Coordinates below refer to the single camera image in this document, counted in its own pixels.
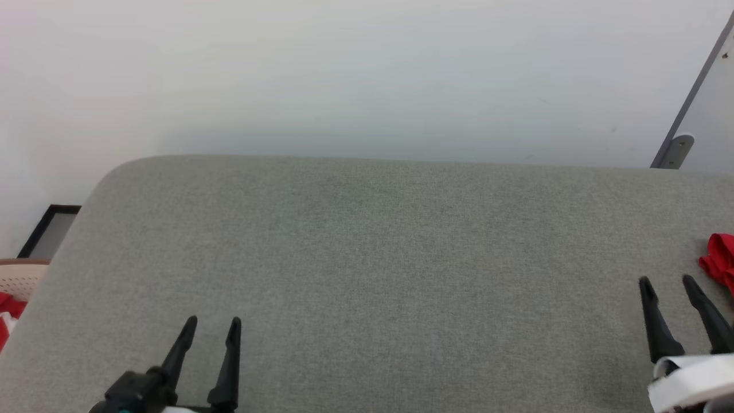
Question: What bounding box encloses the grey metal bracket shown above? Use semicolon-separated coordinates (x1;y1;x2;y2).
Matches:
658;134;695;169

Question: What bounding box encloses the beige plastic laundry basket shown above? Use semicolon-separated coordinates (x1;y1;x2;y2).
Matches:
0;258;51;302

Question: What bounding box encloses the black framed panel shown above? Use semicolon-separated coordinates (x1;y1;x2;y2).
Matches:
17;204;82;260

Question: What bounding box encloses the red shirt with white trim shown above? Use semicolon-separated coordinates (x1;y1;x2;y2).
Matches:
698;233;734;296

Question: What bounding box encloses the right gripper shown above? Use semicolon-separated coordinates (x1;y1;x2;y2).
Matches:
638;274;734;413

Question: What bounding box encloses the red and white cloth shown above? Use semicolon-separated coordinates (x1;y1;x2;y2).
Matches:
0;291;28;352

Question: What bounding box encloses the grey metal panel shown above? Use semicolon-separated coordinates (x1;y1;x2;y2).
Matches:
650;11;734;173

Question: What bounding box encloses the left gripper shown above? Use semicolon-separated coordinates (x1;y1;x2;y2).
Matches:
159;315;242;413

